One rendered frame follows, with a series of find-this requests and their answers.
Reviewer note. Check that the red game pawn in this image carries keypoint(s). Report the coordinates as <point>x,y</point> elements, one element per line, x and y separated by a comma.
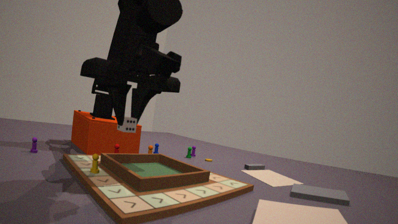
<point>117,146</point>

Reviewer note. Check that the purple pawn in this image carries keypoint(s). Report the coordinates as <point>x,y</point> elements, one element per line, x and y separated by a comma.
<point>34,150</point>
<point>193,151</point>

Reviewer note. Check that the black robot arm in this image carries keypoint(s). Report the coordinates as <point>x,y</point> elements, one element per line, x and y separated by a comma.
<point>146,18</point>

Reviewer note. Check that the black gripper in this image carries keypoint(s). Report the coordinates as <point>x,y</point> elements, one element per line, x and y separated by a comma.
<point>117,77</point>

